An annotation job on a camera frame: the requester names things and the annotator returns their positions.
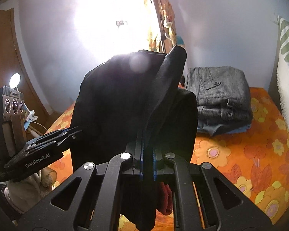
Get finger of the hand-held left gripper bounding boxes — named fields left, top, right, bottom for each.
left=40, top=126, right=83, bottom=141
left=23, top=135, right=78, bottom=153

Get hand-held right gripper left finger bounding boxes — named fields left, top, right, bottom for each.
left=17, top=135, right=147, bottom=231

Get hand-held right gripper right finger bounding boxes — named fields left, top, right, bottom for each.
left=151, top=149, right=273, bottom=231

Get black pants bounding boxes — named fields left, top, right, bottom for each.
left=71, top=45, right=198, bottom=231

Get person's left forearm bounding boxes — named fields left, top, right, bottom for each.
left=0, top=184, right=27, bottom=225

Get grey folded pants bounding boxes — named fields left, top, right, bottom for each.
left=185, top=66, right=254, bottom=135

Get person's left hand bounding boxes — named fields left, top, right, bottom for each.
left=4, top=166, right=59, bottom=213

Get red cloth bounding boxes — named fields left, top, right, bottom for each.
left=157, top=182, right=173, bottom=216

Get orange floral bedsheet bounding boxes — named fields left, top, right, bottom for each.
left=47, top=87, right=289, bottom=231

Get white clip lamp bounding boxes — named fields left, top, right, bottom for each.
left=9, top=73, right=38, bottom=124

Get white and blue folded cloth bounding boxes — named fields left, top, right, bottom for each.
left=215, top=125, right=252, bottom=136

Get wooden door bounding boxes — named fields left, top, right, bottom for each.
left=0, top=8, right=51, bottom=126

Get grey metal tripod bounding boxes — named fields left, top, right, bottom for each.
left=148, top=0, right=168, bottom=53

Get floral curtain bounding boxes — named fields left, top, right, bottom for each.
left=144, top=0, right=178, bottom=52

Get green striped white blanket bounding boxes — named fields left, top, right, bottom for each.
left=276, top=16, right=289, bottom=138

